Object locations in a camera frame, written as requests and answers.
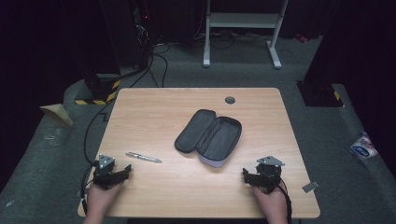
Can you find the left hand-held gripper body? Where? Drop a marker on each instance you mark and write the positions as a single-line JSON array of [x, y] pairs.
[[104, 168]]

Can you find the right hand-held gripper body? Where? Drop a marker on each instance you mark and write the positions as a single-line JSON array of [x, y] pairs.
[[269, 171]]

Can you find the person's right hand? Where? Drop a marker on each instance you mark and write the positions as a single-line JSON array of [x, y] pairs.
[[271, 203]]

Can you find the person's left hand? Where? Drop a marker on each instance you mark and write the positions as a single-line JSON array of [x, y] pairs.
[[99, 199]]

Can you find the silver pen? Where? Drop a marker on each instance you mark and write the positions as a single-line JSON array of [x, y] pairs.
[[143, 157]]

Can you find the grey tape piece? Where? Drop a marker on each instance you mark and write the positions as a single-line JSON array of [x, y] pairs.
[[310, 186]]

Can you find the open black pencil case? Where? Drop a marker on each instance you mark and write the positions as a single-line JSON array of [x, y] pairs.
[[208, 137]]

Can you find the beige cardboard piece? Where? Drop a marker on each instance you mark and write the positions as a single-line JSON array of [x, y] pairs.
[[57, 113]]

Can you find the black yellow striped stand base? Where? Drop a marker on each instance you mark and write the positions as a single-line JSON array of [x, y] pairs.
[[99, 93]]

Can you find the black stand with yellow tape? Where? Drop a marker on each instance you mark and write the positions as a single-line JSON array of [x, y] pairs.
[[323, 93]]

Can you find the white blue plastic packet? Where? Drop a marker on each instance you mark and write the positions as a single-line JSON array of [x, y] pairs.
[[363, 146]]

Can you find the white metal stand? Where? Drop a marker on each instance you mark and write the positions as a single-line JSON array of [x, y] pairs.
[[243, 21]]

